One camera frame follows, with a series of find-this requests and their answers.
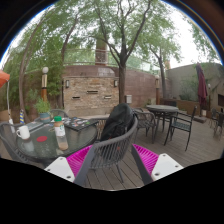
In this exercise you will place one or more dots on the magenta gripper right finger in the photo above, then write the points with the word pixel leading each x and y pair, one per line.
pixel 153 166

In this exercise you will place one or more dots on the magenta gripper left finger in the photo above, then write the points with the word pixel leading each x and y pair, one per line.
pixel 69 167

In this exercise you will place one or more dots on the round glass patio table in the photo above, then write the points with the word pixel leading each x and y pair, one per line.
pixel 47 151

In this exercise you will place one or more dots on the red round coaster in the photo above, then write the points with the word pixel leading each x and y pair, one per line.
pixel 41 139

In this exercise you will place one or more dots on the plastic bottle green cap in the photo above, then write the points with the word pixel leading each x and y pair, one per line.
pixel 60 133

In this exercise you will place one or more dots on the laptop with stickers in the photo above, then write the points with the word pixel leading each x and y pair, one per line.
pixel 78 124

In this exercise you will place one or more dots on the wicker chair middle background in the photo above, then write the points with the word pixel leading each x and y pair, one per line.
pixel 146 120

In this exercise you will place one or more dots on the grey wicker chair near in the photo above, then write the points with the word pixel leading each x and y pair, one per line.
pixel 111 152

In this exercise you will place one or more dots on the black metal chair background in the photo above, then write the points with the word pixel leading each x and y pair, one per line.
pixel 181 122

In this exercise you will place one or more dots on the round table background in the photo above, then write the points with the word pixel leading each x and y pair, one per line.
pixel 160 111

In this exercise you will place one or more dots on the white mug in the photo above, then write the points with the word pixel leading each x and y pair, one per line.
pixel 23 132

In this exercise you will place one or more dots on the black backpack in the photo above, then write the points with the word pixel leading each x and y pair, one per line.
pixel 118 123

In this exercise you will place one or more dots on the potted green plant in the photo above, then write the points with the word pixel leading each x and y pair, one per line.
pixel 43 109

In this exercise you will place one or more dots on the chair far right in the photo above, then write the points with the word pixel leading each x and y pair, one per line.
pixel 217 118

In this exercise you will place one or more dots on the stone brick fireplace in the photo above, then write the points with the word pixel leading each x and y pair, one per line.
pixel 90 90

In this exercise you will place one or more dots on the closed maroon patio umbrella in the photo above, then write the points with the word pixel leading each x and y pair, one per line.
pixel 202 90

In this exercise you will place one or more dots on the orange umbrella canopy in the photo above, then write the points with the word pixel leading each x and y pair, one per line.
pixel 4 77

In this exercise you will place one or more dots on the large tree centre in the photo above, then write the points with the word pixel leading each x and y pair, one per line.
pixel 142 27

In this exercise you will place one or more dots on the lamp post with globe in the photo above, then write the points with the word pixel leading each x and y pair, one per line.
pixel 44 84

